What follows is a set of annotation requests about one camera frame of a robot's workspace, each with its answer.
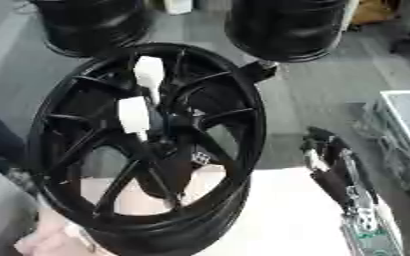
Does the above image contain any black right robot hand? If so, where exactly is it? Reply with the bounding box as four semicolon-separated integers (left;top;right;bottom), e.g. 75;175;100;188
299;126;382;214

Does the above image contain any black spoked wheel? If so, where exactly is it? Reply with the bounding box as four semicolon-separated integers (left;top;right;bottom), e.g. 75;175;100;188
24;42;270;256

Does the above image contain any grey equipment case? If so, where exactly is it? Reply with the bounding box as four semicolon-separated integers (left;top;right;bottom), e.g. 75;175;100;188
353;89;410;198

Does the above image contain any black round barrel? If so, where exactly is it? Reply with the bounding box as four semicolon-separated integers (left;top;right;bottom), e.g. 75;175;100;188
28;0;156;58
222;0;352;64

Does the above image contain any person's hand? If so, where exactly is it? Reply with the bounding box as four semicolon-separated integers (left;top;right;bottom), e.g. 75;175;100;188
12;199;109;256

